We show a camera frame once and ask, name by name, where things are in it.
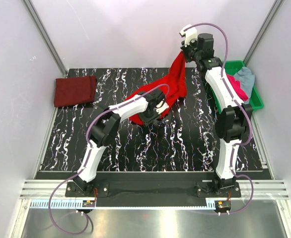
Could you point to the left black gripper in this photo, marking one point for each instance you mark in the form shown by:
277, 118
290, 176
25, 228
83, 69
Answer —
147, 121

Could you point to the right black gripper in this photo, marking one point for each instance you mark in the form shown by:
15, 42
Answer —
193, 42

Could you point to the bright red t-shirt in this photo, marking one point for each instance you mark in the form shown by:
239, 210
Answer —
176, 81

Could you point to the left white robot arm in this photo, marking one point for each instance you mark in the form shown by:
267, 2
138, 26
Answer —
148, 106

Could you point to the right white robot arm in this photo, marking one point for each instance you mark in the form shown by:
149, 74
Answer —
233, 123

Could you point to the green plastic bin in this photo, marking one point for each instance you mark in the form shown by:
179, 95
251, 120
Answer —
252, 99

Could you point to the pink crumpled t-shirt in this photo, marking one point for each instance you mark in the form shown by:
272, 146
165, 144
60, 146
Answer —
237, 87

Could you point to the grey-blue crumpled t-shirt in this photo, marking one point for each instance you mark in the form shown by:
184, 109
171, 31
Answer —
246, 79

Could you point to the folded maroon t-shirt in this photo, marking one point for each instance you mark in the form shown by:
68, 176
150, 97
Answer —
75, 90

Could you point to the left orange connector block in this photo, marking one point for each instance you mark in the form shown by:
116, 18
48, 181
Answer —
88, 203

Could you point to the orange connector block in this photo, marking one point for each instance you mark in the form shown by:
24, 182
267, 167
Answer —
223, 204
88, 203

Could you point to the right orange connector block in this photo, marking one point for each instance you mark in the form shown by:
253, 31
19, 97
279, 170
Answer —
223, 204

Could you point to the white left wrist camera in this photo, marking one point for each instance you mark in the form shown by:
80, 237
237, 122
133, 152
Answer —
161, 107

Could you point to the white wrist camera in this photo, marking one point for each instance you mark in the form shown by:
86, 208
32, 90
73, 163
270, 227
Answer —
189, 33
161, 107

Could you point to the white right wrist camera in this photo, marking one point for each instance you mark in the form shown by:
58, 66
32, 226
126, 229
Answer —
189, 33

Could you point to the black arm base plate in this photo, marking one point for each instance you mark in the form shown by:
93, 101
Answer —
147, 190

